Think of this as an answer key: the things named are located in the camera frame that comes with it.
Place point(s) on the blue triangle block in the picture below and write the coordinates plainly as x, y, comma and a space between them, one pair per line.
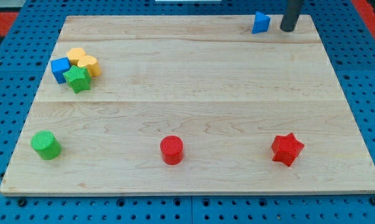
261, 23

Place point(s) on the light wooden board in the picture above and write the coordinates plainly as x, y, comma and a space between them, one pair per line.
225, 91

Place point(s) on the red cylinder block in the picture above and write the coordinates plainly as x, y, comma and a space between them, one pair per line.
171, 150

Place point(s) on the red star block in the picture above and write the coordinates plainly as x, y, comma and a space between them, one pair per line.
286, 149

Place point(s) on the green star block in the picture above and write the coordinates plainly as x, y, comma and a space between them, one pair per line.
78, 78

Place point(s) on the yellow heart block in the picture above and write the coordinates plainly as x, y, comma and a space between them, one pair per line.
91, 64

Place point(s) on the yellow hexagon block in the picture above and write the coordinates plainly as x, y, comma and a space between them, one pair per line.
74, 55

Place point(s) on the blue cube block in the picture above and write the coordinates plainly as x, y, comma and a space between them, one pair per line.
59, 67

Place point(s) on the green cylinder block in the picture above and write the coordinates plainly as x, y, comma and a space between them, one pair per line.
46, 145

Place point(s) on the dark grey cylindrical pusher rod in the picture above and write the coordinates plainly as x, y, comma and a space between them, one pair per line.
291, 15

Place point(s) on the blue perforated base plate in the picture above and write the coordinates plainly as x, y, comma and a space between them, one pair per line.
25, 52

